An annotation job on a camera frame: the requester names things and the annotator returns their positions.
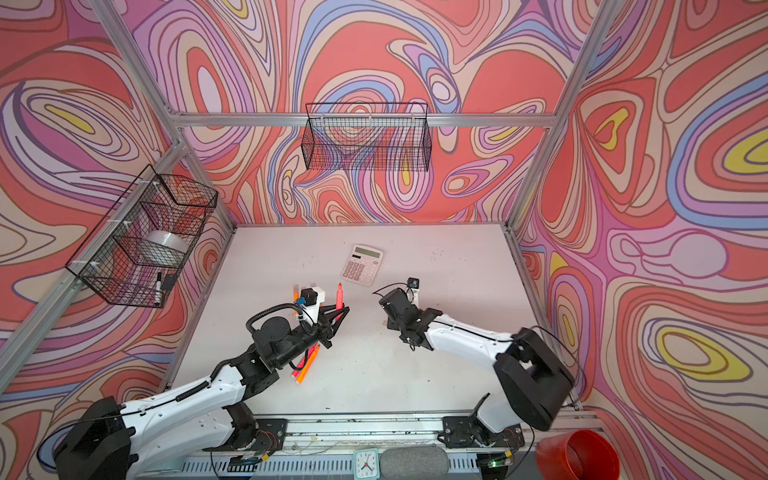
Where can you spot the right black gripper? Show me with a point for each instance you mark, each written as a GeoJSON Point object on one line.
{"type": "Point", "coordinates": [405, 321]}

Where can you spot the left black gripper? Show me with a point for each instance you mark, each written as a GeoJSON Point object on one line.
{"type": "Point", "coordinates": [324, 327]}

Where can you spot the pink pen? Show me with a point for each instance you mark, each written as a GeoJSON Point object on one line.
{"type": "Point", "coordinates": [299, 367]}
{"type": "Point", "coordinates": [339, 299]}

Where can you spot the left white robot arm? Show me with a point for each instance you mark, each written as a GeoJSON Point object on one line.
{"type": "Point", "coordinates": [123, 440]}

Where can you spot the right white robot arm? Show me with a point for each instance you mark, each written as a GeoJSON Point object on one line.
{"type": "Point", "coordinates": [534, 381]}

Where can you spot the pink calculator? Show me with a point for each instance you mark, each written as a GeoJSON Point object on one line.
{"type": "Point", "coordinates": [362, 265]}

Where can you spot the small white clock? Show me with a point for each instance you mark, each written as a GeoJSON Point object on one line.
{"type": "Point", "coordinates": [366, 464]}

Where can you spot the black marker in basket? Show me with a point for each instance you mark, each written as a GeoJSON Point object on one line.
{"type": "Point", "coordinates": [159, 295]}

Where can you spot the silver tape roll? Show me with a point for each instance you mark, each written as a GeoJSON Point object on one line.
{"type": "Point", "coordinates": [163, 248]}

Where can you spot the red bucket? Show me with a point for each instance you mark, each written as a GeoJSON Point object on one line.
{"type": "Point", "coordinates": [580, 455]}

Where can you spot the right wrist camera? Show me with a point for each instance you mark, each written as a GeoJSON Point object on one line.
{"type": "Point", "coordinates": [412, 289]}

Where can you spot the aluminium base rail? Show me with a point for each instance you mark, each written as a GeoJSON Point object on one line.
{"type": "Point", "coordinates": [322, 446]}

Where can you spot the black wire basket back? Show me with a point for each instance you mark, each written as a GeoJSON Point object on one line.
{"type": "Point", "coordinates": [367, 136]}

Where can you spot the black wire basket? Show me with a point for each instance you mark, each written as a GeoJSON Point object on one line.
{"type": "Point", "coordinates": [109, 264]}
{"type": "Point", "coordinates": [367, 136]}

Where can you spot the black wire basket left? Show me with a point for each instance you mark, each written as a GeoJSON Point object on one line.
{"type": "Point", "coordinates": [109, 264]}

